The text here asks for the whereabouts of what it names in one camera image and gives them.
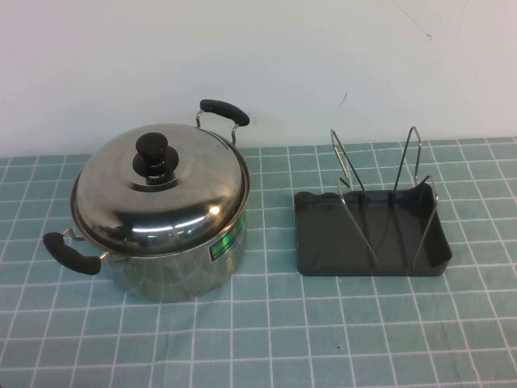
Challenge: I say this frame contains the stainless steel lid black knob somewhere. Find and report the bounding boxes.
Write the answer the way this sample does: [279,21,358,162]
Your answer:
[70,123,248,257]

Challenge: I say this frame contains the green grid tablecloth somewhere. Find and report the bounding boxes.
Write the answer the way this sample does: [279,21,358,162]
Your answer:
[0,137,517,388]

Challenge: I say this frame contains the black tray wire lid rack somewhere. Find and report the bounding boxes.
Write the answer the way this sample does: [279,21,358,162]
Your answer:
[293,125,453,279]

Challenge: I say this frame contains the stainless steel pot black handles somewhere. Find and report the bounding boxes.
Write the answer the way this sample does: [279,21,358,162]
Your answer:
[42,99,251,302]

